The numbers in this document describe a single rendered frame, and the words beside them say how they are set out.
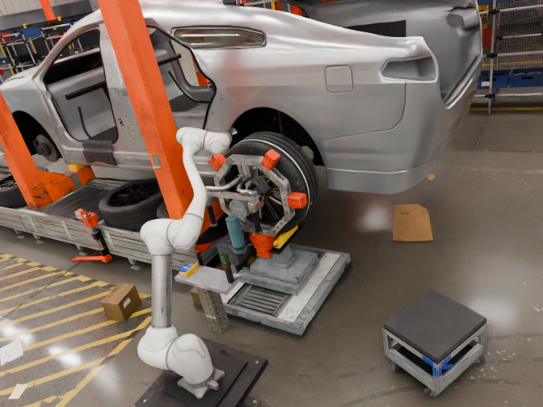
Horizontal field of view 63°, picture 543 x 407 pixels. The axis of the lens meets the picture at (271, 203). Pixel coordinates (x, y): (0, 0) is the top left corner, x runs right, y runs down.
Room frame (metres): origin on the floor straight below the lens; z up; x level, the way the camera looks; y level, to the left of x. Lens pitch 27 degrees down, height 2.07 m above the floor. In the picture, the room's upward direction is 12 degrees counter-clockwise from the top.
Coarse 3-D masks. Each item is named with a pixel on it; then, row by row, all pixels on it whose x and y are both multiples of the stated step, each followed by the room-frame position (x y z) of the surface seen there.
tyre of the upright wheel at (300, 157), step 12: (264, 132) 2.70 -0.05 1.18; (240, 144) 2.60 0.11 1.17; (252, 144) 2.54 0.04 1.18; (264, 144) 2.53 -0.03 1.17; (276, 144) 2.54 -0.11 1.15; (288, 144) 2.57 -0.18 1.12; (228, 156) 2.65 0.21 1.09; (300, 156) 2.51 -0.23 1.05; (288, 168) 2.40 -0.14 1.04; (300, 168) 2.44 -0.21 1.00; (312, 168) 2.52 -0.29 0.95; (288, 180) 2.40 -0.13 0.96; (300, 180) 2.38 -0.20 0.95; (312, 180) 2.47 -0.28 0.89; (300, 192) 2.36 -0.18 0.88; (312, 192) 2.45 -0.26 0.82; (312, 204) 2.49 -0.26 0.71; (300, 216) 2.39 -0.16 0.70; (288, 228) 2.44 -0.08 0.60
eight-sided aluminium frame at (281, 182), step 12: (240, 156) 2.54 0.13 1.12; (252, 156) 2.49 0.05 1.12; (228, 168) 2.57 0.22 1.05; (264, 168) 2.39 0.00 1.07; (216, 180) 2.63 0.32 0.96; (276, 180) 2.35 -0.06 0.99; (288, 192) 2.36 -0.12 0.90; (228, 204) 2.65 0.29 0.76; (288, 216) 2.33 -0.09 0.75; (252, 228) 2.51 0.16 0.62; (264, 228) 2.51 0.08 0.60; (276, 228) 2.39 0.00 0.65
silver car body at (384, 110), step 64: (192, 0) 3.53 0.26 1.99; (320, 0) 4.49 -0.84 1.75; (384, 0) 4.06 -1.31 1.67; (448, 0) 3.77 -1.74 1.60; (64, 64) 5.60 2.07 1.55; (256, 64) 2.82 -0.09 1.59; (320, 64) 2.55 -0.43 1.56; (384, 64) 2.34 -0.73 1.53; (448, 64) 3.75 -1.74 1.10; (64, 128) 4.27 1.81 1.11; (128, 128) 3.68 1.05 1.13; (320, 128) 2.58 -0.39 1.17; (384, 128) 2.34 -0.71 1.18; (448, 128) 2.47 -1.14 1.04; (384, 192) 2.36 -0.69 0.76
